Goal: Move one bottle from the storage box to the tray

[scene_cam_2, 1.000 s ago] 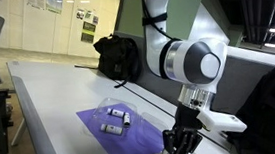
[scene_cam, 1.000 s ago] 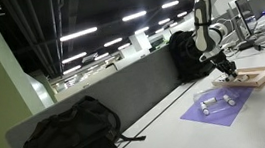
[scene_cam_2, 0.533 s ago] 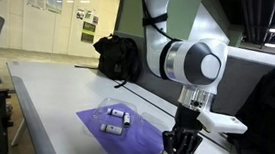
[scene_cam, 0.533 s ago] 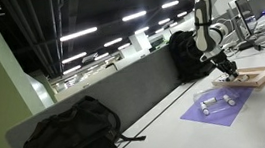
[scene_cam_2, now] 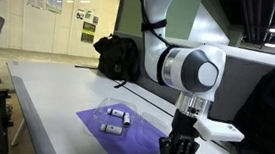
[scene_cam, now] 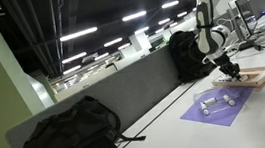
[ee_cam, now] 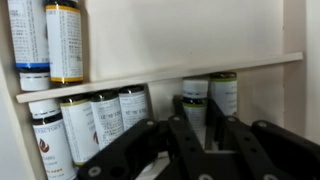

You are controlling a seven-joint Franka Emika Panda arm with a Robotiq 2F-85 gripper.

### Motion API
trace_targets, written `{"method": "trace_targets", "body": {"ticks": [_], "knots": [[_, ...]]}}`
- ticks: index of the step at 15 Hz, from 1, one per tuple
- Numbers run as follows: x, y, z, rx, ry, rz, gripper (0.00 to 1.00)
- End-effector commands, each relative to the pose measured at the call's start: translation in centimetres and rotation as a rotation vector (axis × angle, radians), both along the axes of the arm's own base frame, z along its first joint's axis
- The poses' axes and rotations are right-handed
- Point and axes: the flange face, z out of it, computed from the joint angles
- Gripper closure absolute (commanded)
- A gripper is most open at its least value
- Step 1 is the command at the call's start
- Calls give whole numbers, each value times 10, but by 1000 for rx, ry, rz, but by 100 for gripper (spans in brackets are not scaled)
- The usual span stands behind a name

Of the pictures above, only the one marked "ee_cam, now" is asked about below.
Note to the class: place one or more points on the wooden divided tray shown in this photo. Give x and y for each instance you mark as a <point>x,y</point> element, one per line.
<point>183,33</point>

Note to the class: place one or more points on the red logo white bottle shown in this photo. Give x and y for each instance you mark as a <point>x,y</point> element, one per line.
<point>53,150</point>

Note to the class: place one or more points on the green band white bottle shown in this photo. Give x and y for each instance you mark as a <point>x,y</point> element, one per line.
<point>225,95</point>
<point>195,88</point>

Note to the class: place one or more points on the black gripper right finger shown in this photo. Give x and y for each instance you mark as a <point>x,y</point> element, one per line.
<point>253,150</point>

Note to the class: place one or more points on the dark cap white bottle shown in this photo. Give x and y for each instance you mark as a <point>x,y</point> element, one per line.
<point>133,106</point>
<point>106,120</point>

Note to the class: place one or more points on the orange band white bottle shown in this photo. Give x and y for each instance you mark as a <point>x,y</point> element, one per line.
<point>65,43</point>

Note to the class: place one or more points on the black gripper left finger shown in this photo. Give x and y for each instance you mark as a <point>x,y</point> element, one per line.
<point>186,143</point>

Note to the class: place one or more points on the blue band white bottle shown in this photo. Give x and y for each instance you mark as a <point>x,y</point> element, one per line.
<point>28,33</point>

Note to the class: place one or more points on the pale yellow band bottle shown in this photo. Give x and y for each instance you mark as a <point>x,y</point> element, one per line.
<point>80,130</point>

